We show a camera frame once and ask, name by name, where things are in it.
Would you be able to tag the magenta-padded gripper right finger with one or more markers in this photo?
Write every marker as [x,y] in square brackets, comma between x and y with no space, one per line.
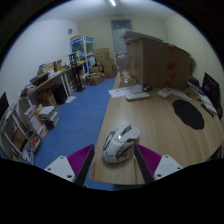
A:
[165,165]

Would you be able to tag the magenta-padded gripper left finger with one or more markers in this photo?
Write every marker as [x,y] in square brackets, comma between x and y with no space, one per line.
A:
[63,166]

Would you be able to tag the white and black computer mouse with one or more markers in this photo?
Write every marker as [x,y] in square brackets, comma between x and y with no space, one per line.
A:
[118,145]

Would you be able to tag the black irregular mouse pad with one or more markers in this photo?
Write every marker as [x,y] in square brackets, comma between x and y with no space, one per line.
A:
[188,113]

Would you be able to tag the stack of books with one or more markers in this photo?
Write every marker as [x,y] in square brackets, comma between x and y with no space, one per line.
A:
[49,116]

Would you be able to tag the white shelf unit with books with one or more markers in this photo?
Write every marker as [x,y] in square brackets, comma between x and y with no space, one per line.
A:
[16,136]

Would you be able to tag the black marker pen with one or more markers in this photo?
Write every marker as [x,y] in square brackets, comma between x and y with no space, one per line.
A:
[207,110]

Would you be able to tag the small brown cardboard box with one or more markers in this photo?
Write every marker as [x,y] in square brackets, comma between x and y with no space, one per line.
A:
[47,98]

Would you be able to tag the white remote control with buttons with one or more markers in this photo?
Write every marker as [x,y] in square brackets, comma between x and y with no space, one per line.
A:
[164,92]

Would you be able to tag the black computer tower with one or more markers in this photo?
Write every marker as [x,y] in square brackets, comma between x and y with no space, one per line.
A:
[60,94]

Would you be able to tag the white printed paper sheet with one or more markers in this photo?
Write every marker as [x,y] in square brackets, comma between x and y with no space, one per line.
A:
[121,91]

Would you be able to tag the cluttered wooden side desk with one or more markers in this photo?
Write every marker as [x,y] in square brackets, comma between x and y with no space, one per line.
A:
[46,81]

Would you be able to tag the black metal stand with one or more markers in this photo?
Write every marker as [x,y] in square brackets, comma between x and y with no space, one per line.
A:
[78,80]

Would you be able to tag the black bag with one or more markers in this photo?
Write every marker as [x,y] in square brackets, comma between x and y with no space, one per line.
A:
[194,81]

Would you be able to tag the black monitor screen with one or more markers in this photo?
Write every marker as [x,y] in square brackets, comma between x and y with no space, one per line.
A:
[210,87]

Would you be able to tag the open cardboard box with items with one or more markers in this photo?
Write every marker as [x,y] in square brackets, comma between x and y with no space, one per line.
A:
[95,79]

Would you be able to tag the large brown cardboard box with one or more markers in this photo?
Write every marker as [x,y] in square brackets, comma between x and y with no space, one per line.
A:
[160,63]

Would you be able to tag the clear glass jar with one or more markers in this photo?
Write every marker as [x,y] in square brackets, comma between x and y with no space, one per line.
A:
[124,68]

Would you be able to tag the stacked brown cardboard boxes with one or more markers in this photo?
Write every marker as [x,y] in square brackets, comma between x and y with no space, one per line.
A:
[106,63]

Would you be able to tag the grey flat sheet stack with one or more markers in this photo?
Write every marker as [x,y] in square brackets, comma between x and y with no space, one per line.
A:
[140,36]

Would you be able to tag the grey door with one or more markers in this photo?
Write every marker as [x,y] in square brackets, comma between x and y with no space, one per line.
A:
[120,36]

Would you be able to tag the ceiling tube light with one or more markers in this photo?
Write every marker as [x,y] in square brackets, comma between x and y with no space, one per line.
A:
[112,2]

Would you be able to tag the round wall clock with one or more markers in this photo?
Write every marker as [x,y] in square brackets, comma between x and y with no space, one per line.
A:
[70,31]

